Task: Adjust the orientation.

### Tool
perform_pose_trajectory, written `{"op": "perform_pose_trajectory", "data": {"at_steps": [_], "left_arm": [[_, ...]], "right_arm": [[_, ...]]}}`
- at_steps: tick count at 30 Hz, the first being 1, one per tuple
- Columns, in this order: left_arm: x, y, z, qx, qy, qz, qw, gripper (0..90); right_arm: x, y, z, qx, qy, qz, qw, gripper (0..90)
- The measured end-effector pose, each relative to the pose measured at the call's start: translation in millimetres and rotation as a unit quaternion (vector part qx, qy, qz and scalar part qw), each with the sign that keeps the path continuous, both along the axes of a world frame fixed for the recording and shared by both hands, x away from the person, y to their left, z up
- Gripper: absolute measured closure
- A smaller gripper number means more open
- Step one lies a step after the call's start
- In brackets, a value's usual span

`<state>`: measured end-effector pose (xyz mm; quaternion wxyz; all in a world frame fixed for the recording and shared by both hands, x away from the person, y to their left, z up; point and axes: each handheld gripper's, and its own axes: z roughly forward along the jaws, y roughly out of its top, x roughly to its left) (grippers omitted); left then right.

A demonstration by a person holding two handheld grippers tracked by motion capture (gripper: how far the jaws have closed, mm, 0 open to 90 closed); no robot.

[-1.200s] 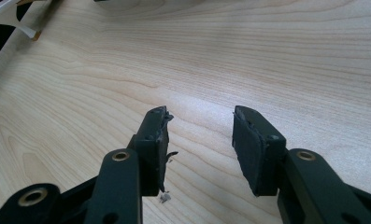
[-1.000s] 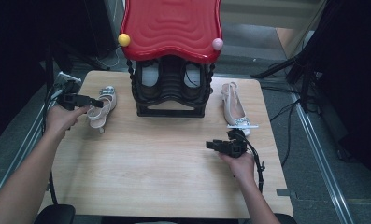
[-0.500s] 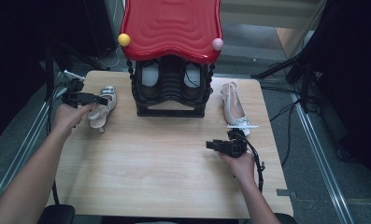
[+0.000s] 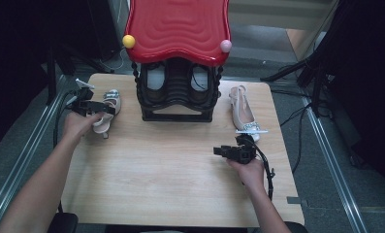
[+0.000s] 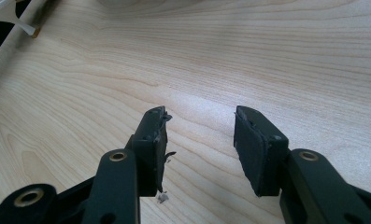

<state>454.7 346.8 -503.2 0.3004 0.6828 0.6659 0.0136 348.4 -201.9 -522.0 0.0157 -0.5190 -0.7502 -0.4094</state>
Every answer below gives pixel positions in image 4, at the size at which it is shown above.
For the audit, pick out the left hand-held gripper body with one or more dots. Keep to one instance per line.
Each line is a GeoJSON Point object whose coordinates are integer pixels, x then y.
{"type": "Point", "coordinates": [83, 105]}

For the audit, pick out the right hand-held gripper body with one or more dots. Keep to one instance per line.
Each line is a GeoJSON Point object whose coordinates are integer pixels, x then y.
{"type": "Point", "coordinates": [245, 153]}

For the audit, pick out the white heeled sandal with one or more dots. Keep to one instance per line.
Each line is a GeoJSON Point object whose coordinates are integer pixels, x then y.
{"type": "Point", "coordinates": [102, 124]}
{"type": "Point", "coordinates": [243, 113]}

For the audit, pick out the black leather shoe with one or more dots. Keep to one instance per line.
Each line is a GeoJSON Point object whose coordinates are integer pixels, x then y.
{"type": "Point", "coordinates": [155, 81]}
{"type": "Point", "coordinates": [199, 81]}

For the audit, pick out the red and black shoe rack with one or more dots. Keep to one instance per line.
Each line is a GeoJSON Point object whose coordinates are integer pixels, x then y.
{"type": "Point", "coordinates": [177, 29]}

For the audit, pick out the person's left hand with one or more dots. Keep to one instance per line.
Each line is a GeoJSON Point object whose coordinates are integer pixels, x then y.
{"type": "Point", "coordinates": [77, 127]}

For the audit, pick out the person's right hand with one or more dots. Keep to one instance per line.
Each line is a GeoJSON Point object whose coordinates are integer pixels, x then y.
{"type": "Point", "coordinates": [253, 176]}

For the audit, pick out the black metal stand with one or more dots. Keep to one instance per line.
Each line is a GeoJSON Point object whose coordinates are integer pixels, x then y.
{"type": "Point", "coordinates": [51, 81]}

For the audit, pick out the grey tape piece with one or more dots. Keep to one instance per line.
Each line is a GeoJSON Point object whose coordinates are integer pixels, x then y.
{"type": "Point", "coordinates": [295, 200]}

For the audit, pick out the dark curtain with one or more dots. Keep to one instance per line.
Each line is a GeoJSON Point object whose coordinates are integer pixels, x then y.
{"type": "Point", "coordinates": [368, 81]}
{"type": "Point", "coordinates": [12, 64]}

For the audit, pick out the black chair armrest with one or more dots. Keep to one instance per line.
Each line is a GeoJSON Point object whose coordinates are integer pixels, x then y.
{"type": "Point", "coordinates": [64, 223]}
{"type": "Point", "coordinates": [298, 228]}

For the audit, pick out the black tripod stand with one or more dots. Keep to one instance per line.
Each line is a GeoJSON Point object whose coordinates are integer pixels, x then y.
{"type": "Point", "coordinates": [317, 90]}

